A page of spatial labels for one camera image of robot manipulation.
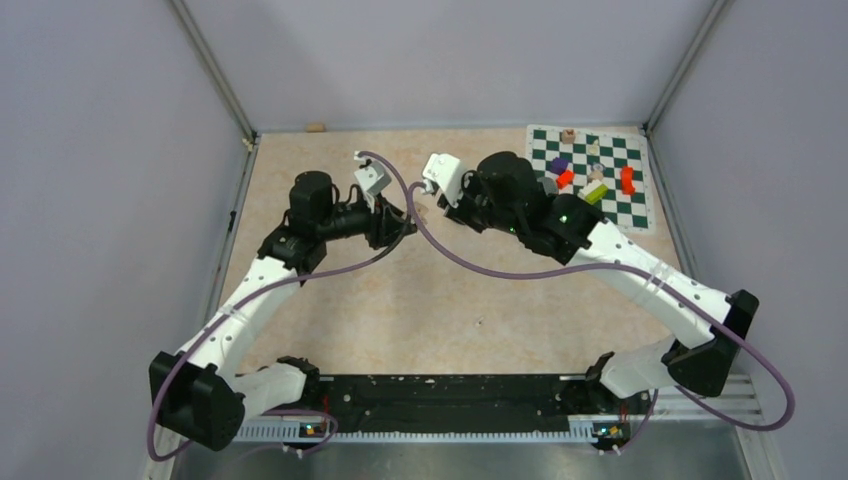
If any large red block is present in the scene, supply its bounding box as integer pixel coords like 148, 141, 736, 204
620, 166, 636, 195

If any left circuit board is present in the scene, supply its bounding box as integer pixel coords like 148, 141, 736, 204
299, 421, 331, 439

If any purple block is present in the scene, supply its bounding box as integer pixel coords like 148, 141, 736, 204
548, 157, 571, 176

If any black microphone grey head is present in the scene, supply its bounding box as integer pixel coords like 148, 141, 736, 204
537, 176, 559, 196

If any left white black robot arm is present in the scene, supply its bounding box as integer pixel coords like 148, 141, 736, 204
147, 166, 415, 461

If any small red block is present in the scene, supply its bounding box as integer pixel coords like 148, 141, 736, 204
556, 170, 575, 190

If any right circuit board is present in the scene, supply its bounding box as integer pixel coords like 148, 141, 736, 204
593, 424, 629, 444

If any white earbud charging case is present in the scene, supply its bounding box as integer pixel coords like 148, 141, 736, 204
415, 205, 428, 225

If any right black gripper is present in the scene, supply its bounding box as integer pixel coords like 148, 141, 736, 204
438, 170, 523, 237

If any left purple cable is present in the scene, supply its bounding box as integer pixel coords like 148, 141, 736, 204
146, 150, 420, 463

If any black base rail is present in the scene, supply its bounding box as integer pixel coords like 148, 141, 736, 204
301, 374, 600, 434

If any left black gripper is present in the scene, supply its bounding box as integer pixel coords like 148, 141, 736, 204
318, 190, 417, 250

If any circuit board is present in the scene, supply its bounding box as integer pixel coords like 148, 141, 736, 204
299, 421, 331, 439
593, 424, 629, 444

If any wooden cube with mark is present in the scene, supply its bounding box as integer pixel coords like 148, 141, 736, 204
560, 129, 576, 144

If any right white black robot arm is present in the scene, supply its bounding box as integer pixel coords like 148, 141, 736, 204
422, 151, 759, 412

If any yellow-green block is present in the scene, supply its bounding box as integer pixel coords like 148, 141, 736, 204
578, 179, 608, 205

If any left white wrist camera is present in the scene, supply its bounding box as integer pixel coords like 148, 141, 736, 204
354, 158, 392, 197

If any green white chessboard mat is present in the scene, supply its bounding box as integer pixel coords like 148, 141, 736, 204
525, 125, 655, 234

